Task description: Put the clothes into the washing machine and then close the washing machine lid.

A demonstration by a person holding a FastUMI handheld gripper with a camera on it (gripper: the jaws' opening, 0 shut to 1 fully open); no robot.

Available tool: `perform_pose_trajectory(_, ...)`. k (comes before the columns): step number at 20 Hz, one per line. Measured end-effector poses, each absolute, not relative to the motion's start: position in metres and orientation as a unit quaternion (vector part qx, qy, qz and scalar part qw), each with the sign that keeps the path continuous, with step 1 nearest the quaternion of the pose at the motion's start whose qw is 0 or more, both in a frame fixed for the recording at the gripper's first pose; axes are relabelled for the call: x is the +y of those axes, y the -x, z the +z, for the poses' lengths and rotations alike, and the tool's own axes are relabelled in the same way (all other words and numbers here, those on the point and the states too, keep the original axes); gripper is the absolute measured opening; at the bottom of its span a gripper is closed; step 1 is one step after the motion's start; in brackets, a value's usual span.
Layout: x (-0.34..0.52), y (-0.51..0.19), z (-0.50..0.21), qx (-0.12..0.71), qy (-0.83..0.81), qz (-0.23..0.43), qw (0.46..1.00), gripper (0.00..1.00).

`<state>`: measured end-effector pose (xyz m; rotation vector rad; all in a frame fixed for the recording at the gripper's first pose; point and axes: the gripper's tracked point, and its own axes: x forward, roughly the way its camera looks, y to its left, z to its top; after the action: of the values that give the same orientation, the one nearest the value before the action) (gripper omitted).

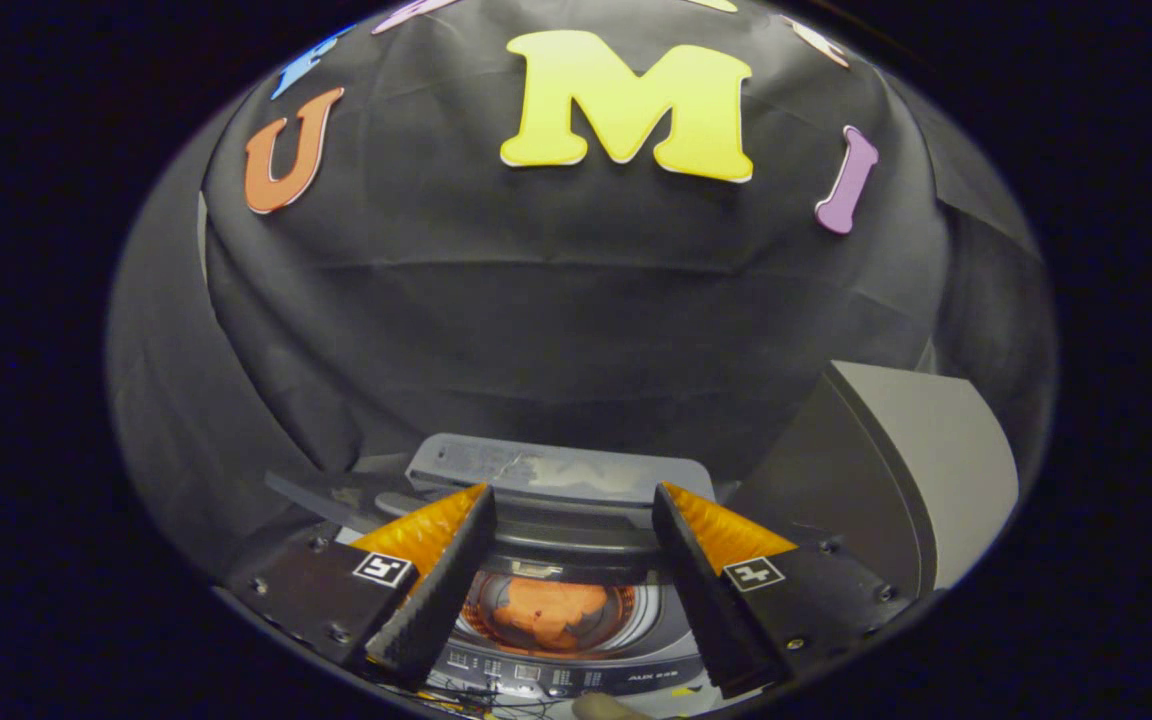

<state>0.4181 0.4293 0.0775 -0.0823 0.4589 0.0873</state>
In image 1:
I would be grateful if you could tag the grey washing machine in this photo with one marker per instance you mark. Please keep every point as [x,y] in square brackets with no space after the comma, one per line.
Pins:
[536,672]

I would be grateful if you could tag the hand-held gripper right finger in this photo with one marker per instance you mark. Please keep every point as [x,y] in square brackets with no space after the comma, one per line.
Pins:
[701,590]

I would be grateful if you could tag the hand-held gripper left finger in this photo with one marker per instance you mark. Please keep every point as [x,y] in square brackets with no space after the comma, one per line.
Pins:
[441,590]

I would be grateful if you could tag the orange shirt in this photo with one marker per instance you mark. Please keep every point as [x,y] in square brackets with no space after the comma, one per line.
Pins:
[546,610]

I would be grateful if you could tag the black backdrop cloth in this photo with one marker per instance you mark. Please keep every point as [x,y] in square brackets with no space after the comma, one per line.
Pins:
[536,320]

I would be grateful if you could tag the dark washing machine lid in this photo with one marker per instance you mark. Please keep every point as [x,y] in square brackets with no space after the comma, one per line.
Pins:
[556,470]

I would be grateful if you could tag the beige cabinet with dark top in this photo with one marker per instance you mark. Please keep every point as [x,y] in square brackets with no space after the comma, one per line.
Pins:
[936,460]

